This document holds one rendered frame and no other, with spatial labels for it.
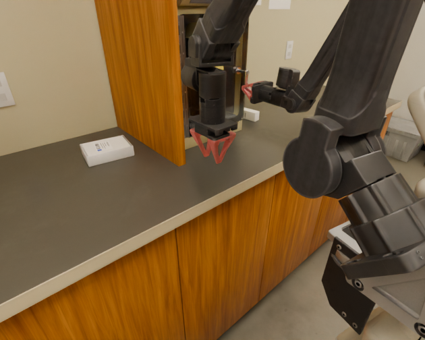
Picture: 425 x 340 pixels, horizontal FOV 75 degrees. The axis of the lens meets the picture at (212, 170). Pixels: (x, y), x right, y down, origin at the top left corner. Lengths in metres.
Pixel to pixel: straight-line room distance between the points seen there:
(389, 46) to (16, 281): 0.70
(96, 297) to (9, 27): 0.90
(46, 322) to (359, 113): 0.73
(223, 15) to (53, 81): 0.87
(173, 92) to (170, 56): 0.10
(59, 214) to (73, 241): 0.12
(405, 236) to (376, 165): 0.08
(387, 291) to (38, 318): 0.66
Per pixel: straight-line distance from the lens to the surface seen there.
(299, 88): 0.91
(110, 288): 0.80
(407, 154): 3.53
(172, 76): 0.84
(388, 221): 0.33
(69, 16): 1.26
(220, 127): 0.58
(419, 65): 3.78
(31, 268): 0.71
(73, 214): 0.81
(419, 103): 0.45
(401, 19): 0.33
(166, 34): 0.83
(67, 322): 0.82
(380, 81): 0.33
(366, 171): 0.34
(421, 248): 0.32
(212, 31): 0.53
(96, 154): 1.01
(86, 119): 1.32
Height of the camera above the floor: 1.40
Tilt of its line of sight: 30 degrees down
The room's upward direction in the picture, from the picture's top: straight up
